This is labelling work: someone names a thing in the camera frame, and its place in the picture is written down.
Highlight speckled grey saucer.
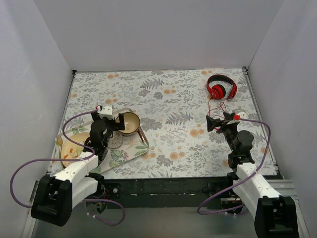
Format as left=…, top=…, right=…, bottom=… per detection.
left=107, top=134, right=123, bottom=149

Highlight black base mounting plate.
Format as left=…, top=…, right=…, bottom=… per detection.
left=87, top=176, right=232, bottom=208

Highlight red headphone cable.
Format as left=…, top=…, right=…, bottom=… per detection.
left=207, top=95, right=227, bottom=131

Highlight gold fork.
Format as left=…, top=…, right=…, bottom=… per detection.
left=55, top=135, right=63, bottom=158

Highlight floral serving tray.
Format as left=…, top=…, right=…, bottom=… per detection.
left=54, top=120, right=149, bottom=174

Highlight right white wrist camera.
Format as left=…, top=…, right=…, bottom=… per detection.
left=233, top=109, right=248, bottom=120

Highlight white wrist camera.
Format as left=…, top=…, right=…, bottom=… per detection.
left=233, top=109, right=248, bottom=120
left=96, top=105, right=113, bottom=119

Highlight beige ceramic bowl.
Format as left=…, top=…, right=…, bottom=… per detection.
left=119, top=112, right=141, bottom=136

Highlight yellow bird plate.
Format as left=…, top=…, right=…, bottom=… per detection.
left=60, top=132, right=89, bottom=160

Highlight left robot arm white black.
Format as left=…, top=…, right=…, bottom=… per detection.
left=31, top=109, right=125, bottom=227

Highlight copper spoon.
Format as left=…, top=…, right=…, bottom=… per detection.
left=138, top=129, right=146, bottom=143

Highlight red black headphones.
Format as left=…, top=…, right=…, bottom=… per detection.
left=206, top=74, right=238, bottom=100

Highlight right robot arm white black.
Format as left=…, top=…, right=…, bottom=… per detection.
left=198, top=113, right=299, bottom=238

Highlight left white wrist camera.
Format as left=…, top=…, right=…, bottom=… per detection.
left=96, top=105, right=113, bottom=119

